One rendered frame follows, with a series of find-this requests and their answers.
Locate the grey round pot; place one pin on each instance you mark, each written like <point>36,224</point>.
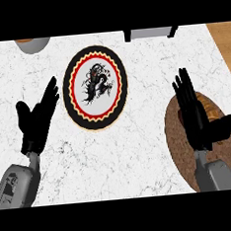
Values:
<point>32,44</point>

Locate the black rimmed dragon plate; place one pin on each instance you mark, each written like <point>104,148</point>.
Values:
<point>95,87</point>

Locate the grey appliance with black legs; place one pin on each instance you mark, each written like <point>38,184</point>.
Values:
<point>150,32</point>

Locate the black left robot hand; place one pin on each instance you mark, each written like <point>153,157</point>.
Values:
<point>35,122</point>

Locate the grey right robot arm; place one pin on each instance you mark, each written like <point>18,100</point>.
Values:
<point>213,173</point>

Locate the brown round woven placemat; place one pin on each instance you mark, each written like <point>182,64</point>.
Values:
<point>179,141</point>

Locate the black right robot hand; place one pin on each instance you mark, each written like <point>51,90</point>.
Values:
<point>197,120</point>

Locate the golden brown croissant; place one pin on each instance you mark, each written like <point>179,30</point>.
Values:
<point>210,108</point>

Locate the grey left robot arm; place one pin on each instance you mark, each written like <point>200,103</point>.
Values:
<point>18,188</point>

